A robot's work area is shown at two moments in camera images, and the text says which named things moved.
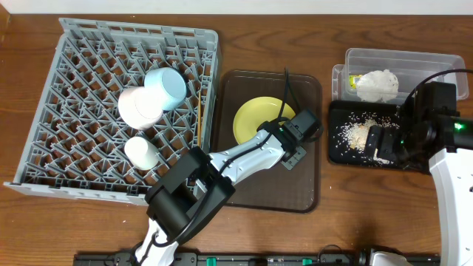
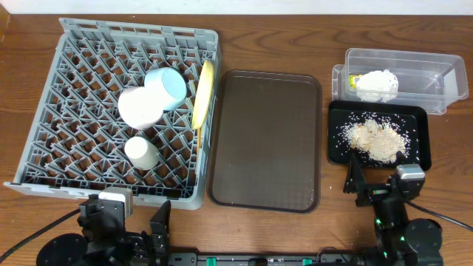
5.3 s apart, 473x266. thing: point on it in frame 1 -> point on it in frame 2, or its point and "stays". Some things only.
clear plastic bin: x=409 y=68 stays
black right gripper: x=385 y=151 -> x=356 y=182
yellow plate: x=254 y=111 -> x=203 y=94
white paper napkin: x=376 y=86 stays
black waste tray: x=348 y=125 stays
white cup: x=141 y=154 stays
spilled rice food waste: x=349 y=137 stays
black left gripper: x=295 y=154 -> x=123 y=229
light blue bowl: x=168 y=85 stays
